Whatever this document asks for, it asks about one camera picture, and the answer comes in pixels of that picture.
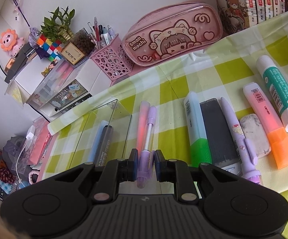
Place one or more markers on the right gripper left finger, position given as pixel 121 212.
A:
pixel 116 171

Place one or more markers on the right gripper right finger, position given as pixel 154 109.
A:
pixel 179 174

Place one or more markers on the lilac mechanical pencil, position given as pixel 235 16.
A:
pixel 146 155

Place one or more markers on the black marker pen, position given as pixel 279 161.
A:
pixel 103 148

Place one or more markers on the clear plastic organizer tray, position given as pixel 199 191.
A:
pixel 118 117

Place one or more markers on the green highlighter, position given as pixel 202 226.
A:
pixel 199 147

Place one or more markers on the light blue pen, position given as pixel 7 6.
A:
pixel 96 141

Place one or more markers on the dark grey ruler case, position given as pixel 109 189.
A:
pixel 220 141

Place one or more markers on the pink highlighter pen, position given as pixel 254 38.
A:
pixel 143 113

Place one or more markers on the purple cartoon multicolour pen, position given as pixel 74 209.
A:
pixel 244 147

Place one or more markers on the orange pink highlighter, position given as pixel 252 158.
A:
pixel 272 125

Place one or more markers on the green white glue stick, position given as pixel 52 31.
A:
pixel 276 84

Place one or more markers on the clear box with pink books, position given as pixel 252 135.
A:
pixel 31 152

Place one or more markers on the green checkered table cloth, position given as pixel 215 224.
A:
pixel 221 70

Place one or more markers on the dirty white eraser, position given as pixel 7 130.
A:
pixel 253 130

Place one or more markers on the white drawer organizer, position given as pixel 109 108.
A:
pixel 53 89

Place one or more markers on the pink perforated pen basket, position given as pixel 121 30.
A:
pixel 112 60

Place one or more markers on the lucky bamboo plant pot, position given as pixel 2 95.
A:
pixel 74 47

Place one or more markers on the colourful rubik cube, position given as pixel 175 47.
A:
pixel 48 49

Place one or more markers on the pink cat pencil case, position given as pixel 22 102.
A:
pixel 171 31

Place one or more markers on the black box on organizer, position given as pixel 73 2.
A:
pixel 25 55

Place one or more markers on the pink lion toy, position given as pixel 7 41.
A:
pixel 11 42

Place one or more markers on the pink boxed book set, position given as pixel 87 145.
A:
pixel 237 15

